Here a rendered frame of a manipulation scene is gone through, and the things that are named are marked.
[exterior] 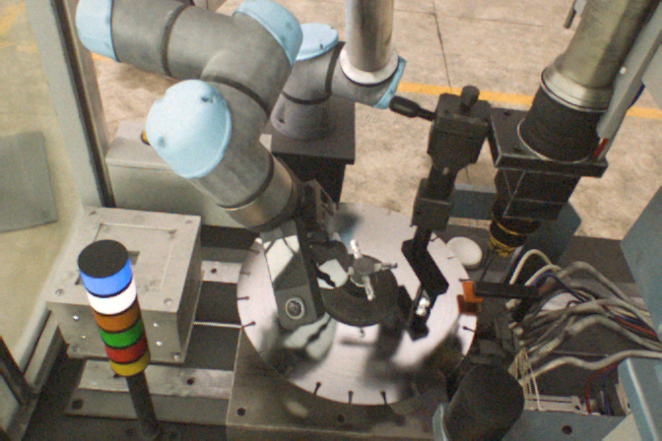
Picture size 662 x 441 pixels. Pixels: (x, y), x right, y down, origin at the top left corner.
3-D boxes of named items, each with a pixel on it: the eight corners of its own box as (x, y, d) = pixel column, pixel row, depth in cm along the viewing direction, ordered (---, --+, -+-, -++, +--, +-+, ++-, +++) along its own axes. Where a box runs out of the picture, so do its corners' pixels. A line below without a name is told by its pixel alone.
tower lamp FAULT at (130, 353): (99, 361, 64) (95, 347, 62) (112, 326, 67) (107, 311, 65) (142, 364, 64) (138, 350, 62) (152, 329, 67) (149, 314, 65)
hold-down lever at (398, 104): (388, 144, 65) (392, 124, 63) (385, 110, 69) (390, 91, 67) (458, 151, 66) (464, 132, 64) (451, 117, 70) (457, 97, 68)
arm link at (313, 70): (291, 64, 136) (295, 10, 127) (345, 80, 134) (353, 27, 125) (270, 91, 128) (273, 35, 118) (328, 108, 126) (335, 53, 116)
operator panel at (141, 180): (117, 217, 111) (103, 158, 101) (132, 177, 119) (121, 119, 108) (264, 230, 113) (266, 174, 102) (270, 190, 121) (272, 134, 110)
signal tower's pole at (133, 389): (141, 443, 83) (117, 368, 67) (145, 427, 84) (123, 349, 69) (158, 445, 83) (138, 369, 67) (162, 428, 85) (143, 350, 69)
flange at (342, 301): (351, 338, 75) (353, 328, 73) (301, 278, 81) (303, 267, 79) (414, 299, 80) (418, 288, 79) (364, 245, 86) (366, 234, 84)
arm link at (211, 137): (231, 68, 50) (187, 153, 46) (290, 141, 58) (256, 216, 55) (165, 67, 54) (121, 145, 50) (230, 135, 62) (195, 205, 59)
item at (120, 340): (95, 346, 62) (90, 331, 60) (107, 310, 65) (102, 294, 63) (138, 349, 62) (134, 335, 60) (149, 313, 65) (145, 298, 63)
